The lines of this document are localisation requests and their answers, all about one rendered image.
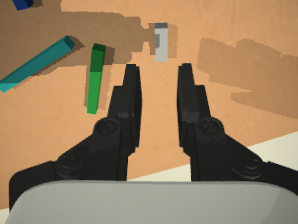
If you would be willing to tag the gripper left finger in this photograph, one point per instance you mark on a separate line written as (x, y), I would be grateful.
(104, 154)

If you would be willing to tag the green rod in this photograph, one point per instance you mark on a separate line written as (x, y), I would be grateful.
(96, 68)

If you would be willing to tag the turquoise rod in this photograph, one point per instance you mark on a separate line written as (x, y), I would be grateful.
(41, 60)

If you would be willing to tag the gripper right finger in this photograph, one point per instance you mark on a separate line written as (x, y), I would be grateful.
(219, 156)

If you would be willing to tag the grey rod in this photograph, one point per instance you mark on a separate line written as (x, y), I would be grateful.
(161, 42)

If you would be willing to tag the small blue cube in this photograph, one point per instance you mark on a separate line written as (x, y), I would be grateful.
(22, 4)

